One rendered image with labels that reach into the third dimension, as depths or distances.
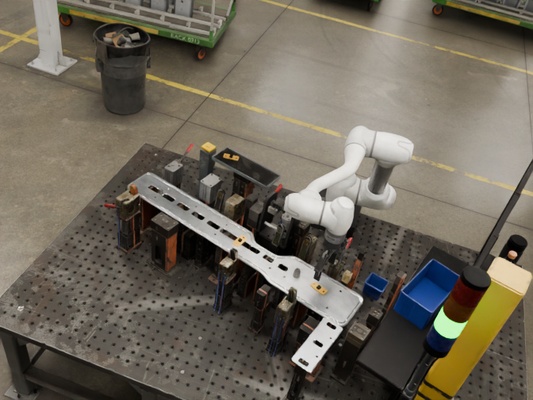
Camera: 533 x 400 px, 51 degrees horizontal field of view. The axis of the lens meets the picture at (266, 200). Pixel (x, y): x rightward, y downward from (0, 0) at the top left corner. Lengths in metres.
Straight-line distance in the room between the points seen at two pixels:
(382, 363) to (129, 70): 3.60
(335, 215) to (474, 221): 2.93
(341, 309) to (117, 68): 3.30
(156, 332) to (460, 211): 3.15
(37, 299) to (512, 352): 2.43
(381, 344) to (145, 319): 1.14
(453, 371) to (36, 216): 3.35
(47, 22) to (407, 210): 3.83
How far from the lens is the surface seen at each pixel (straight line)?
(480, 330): 1.65
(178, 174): 3.13
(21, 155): 5.02
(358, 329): 2.50
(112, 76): 5.25
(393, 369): 2.47
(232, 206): 2.87
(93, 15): 6.74
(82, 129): 5.27
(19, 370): 3.28
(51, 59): 6.18
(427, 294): 2.79
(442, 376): 1.84
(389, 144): 2.71
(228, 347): 2.76
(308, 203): 2.29
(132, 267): 3.05
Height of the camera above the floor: 2.98
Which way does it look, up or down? 40 degrees down
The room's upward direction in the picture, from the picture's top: 11 degrees clockwise
